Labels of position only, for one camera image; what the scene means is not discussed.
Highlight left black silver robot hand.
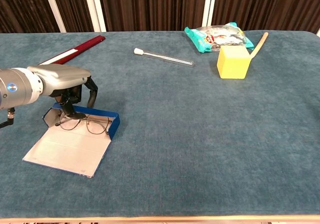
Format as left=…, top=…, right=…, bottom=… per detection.
left=26, top=63, right=99, bottom=120

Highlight thin metal frame glasses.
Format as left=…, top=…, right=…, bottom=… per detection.
left=54, top=112, right=113, bottom=136

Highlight blue printed glasses case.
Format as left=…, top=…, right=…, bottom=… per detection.
left=21, top=102, right=121, bottom=179

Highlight red and white flat stick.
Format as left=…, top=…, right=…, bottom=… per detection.
left=37, top=35, right=106, bottom=66

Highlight glass test tube white cap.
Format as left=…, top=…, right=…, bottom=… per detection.
left=133, top=47, right=195, bottom=68

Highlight dark brown pleated curtain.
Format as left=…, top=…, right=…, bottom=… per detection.
left=0, top=0, right=320, bottom=34

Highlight blue-green table cloth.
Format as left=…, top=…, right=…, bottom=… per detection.
left=0, top=30, right=320, bottom=219

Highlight teal snack packet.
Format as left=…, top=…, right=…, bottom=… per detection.
left=184, top=21, right=255, bottom=54

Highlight yellow foam cube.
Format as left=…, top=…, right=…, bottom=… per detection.
left=216, top=45, right=252, bottom=80

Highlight wooden stick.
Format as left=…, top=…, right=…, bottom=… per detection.
left=249, top=31, right=269, bottom=59

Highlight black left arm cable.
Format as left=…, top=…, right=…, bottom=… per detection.
left=0, top=107, right=16, bottom=129

